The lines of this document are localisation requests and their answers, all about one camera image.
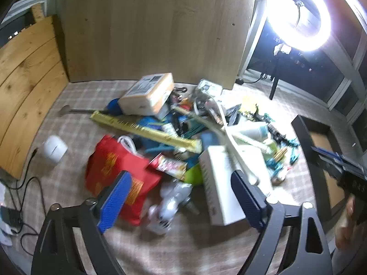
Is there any metal hand tool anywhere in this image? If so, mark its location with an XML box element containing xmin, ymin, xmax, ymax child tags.
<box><xmin>59</xmin><ymin>104</ymin><xmax>106</xmax><ymax>118</ymax></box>

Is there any black box container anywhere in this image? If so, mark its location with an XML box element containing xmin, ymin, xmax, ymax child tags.
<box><xmin>291</xmin><ymin>115</ymin><xmax>354</xmax><ymax>215</ymax></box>

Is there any white charging cable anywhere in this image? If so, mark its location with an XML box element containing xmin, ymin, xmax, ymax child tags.
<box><xmin>117</xmin><ymin>135</ymin><xmax>144</xmax><ymax>158</ymax></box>

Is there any black light stand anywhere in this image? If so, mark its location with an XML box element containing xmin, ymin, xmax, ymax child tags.
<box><xmin>270</xmin><ymin>53</ymin><xmax>285</xmax><ymax>101</ymax></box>

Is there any white framed window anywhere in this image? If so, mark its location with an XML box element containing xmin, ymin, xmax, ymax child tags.
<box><xmin>0</xmin><ymin>0</ymin><xmax>55</xmax><ymax>46</ymax></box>

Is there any small white round device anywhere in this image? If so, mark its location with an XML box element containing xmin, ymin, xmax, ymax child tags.
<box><xmin>43</xmin><ymin>135</ymin><xmax>68</xmax><ymax>166</ymax></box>

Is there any beige long stick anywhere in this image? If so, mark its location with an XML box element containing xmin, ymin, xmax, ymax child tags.
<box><xmin>175</xmin><ymin>106</ymin><xmax>227</xmax><ymax>134</ymax></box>

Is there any white labelled box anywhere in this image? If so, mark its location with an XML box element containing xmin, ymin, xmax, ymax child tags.
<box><xmin>198</xmin><ymin>79</ymin><xmax>222</xmax><ymax>96</ymax></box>

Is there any blue plastic tool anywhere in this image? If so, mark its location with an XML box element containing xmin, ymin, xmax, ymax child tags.
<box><xmin>265</xmin><ymin>137</ymin><xmax>300</xmax><ymax>178</ymax></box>

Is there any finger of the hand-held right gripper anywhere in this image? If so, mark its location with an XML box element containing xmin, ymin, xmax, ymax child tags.
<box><xmin>311</xmin><ymin>146</ymin><xmax>367</xmax><ymax>174</ymax></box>
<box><xmin>314</xmin><ymin>153</ymin><xmax>364</xmax><ymax>179</ymax></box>

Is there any white plastic bag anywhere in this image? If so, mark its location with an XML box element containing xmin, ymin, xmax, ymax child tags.
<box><xmin>146</xmin><ymin>182</ymin><xmax>198</xmax><ymax>234</ymax></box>

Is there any pine wooden board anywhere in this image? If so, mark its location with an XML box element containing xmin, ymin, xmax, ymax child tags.
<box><xmin>0</xmin><ymin>16</ymin><xmax>69</xmax><ymax>181</ymax></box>

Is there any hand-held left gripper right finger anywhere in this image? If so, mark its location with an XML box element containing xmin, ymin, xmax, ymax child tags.
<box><xmin>231</xmin><ymin>170</ymin><xmax>334</xmax><ymax>275</ymax></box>

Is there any black floor cable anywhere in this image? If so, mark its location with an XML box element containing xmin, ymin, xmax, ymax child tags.
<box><xmin>6</xmin><ymin>147</ymin><xmax>43</xmax><ymax>255</ymax></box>

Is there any glass sliding door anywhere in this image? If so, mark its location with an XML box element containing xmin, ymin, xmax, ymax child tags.
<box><xmin>238</xmin><ymin>0</ymin><xmax>367</xmax><ymax>115</ymax></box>

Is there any green tube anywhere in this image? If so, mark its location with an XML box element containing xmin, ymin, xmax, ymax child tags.
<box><xmin>185</xmin><ymin>163</ymin><xmax>205</xmax><ymax>185</ymax></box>

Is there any long yellow packet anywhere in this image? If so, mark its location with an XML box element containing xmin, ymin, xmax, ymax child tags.
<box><xmin>90</xmin><ymin>111</ymin><xmax>203</xmax><ymax>153</ymax></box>

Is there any red printed bag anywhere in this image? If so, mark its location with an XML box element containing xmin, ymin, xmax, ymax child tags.
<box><xmin>85</xmin><ymin>135</ymin><xmax>162</xmax><ymax>225</ymax></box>

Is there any white bottle with blue cap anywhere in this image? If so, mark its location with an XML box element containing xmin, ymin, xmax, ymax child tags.
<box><xmin>234</xmin><ymin>121</ymin><xmax>268</xmax><ymax>141</ymax></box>

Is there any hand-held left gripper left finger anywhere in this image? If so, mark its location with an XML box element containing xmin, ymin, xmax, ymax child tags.
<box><xmin>31</xmin><ymin>171</ymin><xmax>133</xmax><ymax>275</ymax></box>

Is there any white cardboard box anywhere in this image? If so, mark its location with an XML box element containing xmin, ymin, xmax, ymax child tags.
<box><xmin>198</xmin><ymin>146</ymin><xmax>273</xmax><ymax>226</ymax></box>

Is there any ring light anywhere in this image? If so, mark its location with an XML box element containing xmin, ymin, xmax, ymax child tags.
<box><xmin>258</xmin><ymin>0</ymin><xmax>331</xmax><ymax>53</ymax></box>

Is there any orange white tissue pack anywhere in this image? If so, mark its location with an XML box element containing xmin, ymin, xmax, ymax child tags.
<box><xmin>118</xmin><ymin>73</ymin><xmax>175</xmax><ymax>118</ymax></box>

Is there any red white creamer packet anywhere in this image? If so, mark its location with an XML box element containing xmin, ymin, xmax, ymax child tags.
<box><xmin>147</xmin><ymin>153</ymin><xmax>188</xmax><ymax>179</ymax></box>

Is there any yellow green packet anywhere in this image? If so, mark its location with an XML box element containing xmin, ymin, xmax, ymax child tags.
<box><xmin>241</xmin><ymin>96</ymin><xmax>261</xmax><ymax>118</ymax></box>

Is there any person's right hand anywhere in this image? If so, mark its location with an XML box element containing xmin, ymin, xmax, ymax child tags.
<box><xmin>335</xmin><ymin>197</ymin><xmax>358</xmax><ymax>250</ymax></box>

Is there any blue rubber bulb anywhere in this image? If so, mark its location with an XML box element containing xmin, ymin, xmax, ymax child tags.
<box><xmin>105</xmin><ymin>98</ymin><xmax>124</xmax><ymax>115</ymax></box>

